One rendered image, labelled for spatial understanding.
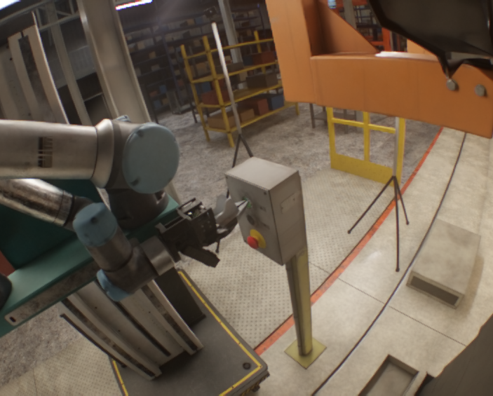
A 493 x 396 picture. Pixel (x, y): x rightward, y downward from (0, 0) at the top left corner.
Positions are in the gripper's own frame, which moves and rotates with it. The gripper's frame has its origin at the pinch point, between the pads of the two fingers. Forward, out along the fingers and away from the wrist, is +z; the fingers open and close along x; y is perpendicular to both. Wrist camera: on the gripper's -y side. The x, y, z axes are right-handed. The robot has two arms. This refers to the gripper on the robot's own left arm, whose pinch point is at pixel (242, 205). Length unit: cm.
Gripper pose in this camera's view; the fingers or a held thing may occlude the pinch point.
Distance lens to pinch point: 61.5
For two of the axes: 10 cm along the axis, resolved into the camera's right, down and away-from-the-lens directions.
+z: 7.4, -4.9, 4.6
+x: -6.4, -3.0, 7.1
